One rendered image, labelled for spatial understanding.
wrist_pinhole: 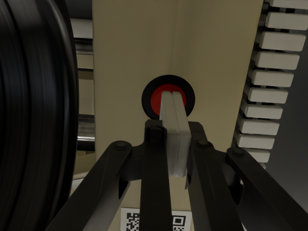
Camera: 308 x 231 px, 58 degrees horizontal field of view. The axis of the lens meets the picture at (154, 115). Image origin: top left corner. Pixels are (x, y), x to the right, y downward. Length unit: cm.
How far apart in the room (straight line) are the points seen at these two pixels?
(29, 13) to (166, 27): 39
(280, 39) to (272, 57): 2
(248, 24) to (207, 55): 4
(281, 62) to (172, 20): 10
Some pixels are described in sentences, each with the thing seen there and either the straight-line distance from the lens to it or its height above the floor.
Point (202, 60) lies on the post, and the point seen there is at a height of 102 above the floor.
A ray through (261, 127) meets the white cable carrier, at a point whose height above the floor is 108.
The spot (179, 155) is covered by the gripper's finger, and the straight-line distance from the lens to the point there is 16.
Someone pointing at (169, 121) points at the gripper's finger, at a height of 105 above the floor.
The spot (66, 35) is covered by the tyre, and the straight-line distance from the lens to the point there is 49.
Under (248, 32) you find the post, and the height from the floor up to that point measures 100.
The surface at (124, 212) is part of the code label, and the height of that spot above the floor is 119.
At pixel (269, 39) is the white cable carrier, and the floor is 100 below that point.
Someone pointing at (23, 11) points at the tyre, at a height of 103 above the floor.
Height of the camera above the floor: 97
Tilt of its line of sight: 25 degrees up
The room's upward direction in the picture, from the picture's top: 175 degrees counter-clockwise
